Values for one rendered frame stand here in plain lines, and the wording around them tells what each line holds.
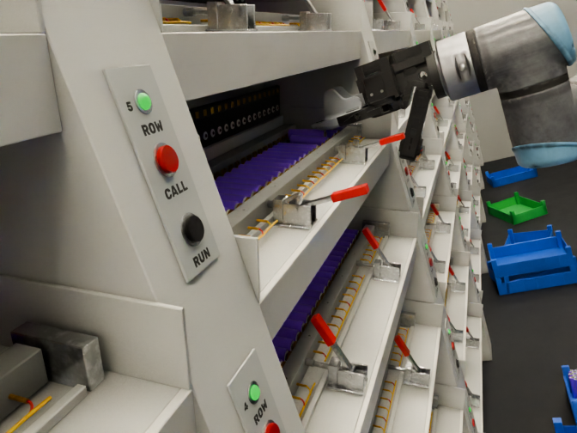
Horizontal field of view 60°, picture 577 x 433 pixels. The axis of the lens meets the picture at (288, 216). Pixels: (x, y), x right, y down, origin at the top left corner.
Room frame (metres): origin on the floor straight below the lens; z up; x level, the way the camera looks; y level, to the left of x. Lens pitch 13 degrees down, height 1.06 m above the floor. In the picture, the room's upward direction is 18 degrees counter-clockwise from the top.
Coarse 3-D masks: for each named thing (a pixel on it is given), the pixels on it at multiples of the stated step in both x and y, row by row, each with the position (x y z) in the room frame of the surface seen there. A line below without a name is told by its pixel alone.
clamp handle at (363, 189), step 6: (354, 186) 0.46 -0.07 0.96; (360, 186) 0.45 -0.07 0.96; (366, 186) 0.45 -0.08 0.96; (336, 192) 0.47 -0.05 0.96; (342, 192) 0.46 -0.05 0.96; (348, 192) 0.46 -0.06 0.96; (354, 192) 0.46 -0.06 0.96; (360, 192) 0.45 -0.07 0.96; (366, 192) 0.45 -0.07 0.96; (300, 198) 0.48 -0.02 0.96; (318, 198) 0.48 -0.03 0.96; (324, 198) 0.47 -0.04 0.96; (330, 198) 0.47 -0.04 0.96; (336, 198) 0.46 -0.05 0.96; (342, 198) 0.46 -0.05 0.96; (348, 198) 0.46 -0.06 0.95; (306, 204) 0.48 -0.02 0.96; (312, 204) 0.47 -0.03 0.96
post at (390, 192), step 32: (256, 0) 0.95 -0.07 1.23; (288, 0) 0.93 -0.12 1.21; (352, 64) 0.90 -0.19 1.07; (288, 96) 0.95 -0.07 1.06; (320, 96) 0.93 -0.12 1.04; (384, 192) 0.90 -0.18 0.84; (416, 256) 0.89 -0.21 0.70; (416, 288) 0.89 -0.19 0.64; (448, 352) 0.89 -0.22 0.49; (448, 384) 0.89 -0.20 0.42
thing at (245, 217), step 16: (352, 128) 0.87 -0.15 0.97; (336, 144) 0.75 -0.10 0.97; (304, 160) 0.65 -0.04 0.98; (320, 160) 0.67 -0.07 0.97; (288, 176) 0.57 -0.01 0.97; (304, 176) 0.61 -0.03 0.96; (272, 192) 0.51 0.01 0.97; (288, 192) 0.56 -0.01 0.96; (240, 208) 0.47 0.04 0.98; (256, 208) 0.47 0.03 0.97; (272, 208) 0.51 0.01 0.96; (240, 224) 0.44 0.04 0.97; (256, 224) 0.47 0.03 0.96; (272, 224) 0.46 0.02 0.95
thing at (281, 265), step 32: (256, 128) 0.81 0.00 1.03; (384, 128) 0.88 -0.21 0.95; (384, 160) 0.83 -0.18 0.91; (320, 192) 0.59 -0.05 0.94; (320, 224) 0.48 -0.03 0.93; (256, 256) 0.33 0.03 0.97; (288, 256) 0.41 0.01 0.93; (320, 256) 0.48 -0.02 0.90; (256, 288) 0.33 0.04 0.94; (288, 288) 0.39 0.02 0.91
